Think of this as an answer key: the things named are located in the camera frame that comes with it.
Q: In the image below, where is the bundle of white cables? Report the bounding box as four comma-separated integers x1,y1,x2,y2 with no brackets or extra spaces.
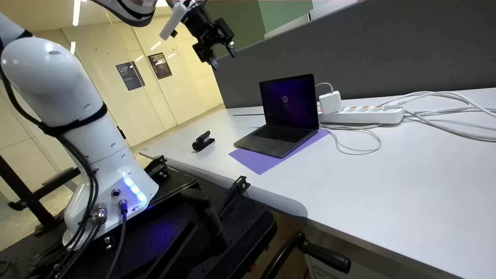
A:
379,91,496,143

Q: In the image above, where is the dark wall poster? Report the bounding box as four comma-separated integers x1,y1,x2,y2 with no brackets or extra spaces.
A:
115,61,146,91
147,52,173,80

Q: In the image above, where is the white power strip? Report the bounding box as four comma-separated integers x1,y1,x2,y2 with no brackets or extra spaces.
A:
317,105,406,125

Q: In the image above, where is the dark grey laptop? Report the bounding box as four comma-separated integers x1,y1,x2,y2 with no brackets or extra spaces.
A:
233,73,320,159

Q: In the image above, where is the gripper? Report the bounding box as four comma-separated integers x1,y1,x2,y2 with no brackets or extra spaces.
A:
182,3,238,71

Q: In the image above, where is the purple paper sheet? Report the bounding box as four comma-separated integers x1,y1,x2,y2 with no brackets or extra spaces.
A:
228,129,330,175

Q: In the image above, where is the white power adapter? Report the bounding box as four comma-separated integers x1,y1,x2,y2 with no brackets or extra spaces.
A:
318,91,343,114

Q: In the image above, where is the thin white cable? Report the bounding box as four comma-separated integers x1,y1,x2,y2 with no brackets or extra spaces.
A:
315,82,382,156

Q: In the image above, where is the grey partition wall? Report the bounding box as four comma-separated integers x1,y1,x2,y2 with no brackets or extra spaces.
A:
213,0,496,109

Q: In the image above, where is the black metal frame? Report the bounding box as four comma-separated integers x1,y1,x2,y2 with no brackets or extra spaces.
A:
0,154,83,235

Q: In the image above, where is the black stapler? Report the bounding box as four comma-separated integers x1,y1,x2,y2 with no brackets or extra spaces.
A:
192,130,216,153

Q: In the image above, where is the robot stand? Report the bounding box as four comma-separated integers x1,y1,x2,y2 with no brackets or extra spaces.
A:
0,154,352,279

